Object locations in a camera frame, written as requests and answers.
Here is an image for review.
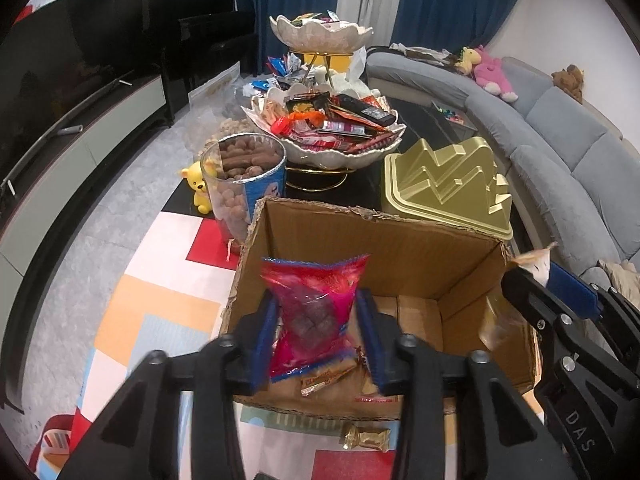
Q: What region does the remote control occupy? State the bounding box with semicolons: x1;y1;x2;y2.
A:
56;125;84;136

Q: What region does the gold foil snack packet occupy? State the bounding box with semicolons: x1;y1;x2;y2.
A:
340;422;390;453

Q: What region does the brown cardboard box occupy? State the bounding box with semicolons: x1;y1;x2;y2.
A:
222;197;537;420

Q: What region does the brown teddy bear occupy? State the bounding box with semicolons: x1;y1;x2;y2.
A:
551;64;584;104

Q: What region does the grey black tv console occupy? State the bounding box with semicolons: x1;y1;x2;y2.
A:
1;75;167;412

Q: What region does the beige fortune biscuit bag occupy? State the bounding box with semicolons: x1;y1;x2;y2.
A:
300;346;378;398

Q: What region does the yellow plush toy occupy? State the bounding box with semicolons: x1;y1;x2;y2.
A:
454;47;482;76

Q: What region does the clear jar of cookies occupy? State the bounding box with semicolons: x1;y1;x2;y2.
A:
200;133;285;252

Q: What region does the black television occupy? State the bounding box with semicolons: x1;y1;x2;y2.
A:
1;0;143;177

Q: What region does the clear bag of nuts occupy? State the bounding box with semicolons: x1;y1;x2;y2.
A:
182;62;259;160

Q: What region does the white pastry packet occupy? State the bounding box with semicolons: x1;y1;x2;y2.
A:
511;242;556;287

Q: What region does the yellow bear figurine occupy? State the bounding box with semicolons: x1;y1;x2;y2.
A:
181;162;213;214

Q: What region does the gold mountain-shaped candy box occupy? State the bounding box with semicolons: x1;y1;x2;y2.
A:
381;136;513;242

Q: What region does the pink red snack bag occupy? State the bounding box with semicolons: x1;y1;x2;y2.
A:
260;255;369;382

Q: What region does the beige clothes pile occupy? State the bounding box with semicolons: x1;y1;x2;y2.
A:
598;260;640;309

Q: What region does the colourful patchwork tablecloth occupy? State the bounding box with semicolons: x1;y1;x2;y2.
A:
27;209;547;480

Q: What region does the grey sectional sofa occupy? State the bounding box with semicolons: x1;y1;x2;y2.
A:
366;49;639;288

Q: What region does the black piano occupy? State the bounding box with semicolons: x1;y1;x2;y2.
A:
142;0;258;118

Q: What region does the blue curtain right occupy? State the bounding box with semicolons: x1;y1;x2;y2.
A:
392;0;518;52

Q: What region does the grey storage bin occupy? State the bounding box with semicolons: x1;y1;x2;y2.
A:
432;101;476;130

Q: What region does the pink plush toy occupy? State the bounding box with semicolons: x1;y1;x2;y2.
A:
473;46;518;104

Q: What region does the two-tier white snack stand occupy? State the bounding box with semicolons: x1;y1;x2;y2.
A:
244;11;406;176

